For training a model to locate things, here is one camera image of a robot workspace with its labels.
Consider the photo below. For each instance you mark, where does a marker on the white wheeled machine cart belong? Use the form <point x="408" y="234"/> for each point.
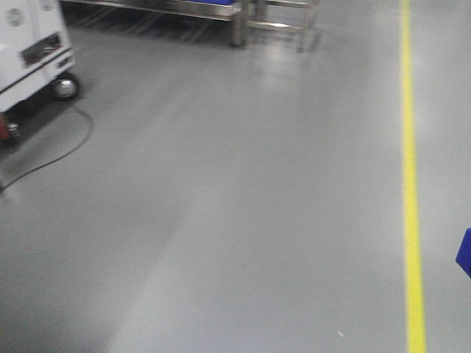
<point x="36" y="53"/>

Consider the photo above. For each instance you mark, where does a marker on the blue plastic part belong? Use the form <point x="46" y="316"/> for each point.
<point x="463" y="257"/>

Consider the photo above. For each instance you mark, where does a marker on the stainless steel table frame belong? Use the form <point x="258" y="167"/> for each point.
<point x="191" y="20"/>

